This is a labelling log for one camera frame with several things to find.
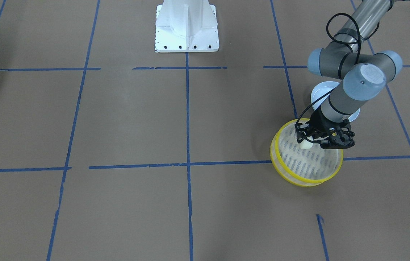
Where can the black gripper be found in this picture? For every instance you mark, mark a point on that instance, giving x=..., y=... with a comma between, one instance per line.
x=319, y=121

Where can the white steamed bun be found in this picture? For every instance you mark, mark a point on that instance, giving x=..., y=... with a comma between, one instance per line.
x=306, y=145

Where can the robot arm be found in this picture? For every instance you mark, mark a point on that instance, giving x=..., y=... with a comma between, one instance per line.
x=361, y=76

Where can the yellow rimmed bamboo steamer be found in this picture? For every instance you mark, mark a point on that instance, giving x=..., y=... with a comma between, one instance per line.
x=300, y=165

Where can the light blue plate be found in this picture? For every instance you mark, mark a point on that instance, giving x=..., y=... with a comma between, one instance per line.
x=323, y=88

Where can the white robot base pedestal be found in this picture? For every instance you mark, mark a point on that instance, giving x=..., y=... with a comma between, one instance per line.
x=183, y=26

